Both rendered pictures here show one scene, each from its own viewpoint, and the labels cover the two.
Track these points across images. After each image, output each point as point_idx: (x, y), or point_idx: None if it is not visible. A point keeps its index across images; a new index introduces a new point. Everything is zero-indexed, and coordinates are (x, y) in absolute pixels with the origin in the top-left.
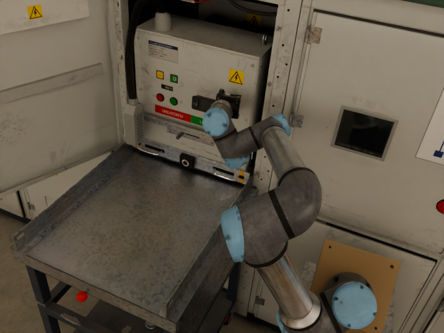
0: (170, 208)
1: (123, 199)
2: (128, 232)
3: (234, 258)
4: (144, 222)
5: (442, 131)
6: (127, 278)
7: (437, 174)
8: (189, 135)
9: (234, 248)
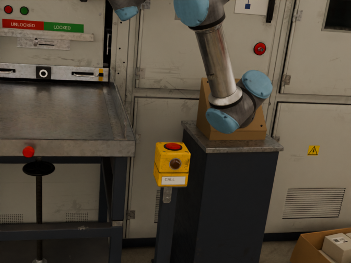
0: (54, 99)
1: (2, 101)
2: (32, 114)
3: (202, 12)
4: (40, 107)
5: None
6: (64, 131)
7: (249, 23)
8: (43, 45)
9: (202, 0)
